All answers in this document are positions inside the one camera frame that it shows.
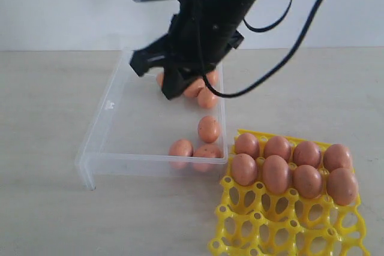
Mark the black cable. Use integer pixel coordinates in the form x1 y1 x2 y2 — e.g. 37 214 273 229
194 0 343 98

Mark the yellow plastic egg tray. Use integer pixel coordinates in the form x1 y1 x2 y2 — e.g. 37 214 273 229
208 129 368 255

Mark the clear plastic container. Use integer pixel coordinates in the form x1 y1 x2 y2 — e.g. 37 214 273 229
76 49 228 189

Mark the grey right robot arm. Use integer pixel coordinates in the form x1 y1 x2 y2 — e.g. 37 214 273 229
130 0 255 100

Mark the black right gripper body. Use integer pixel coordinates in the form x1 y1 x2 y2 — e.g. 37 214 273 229
164 10 244 75

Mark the brown egg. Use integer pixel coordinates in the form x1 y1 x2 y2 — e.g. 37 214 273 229
183 78 205 98
263 135 291 162
230 153 258 186
293 141 321 168
192 144 223 173
323 144 353 172
235 132 260 159
262 155 292 194
197 87 218 109
197 116 220 143
206 70 219 86
169 138 194 157
326 168 359 206
156 73 164 88
293 165 322 199

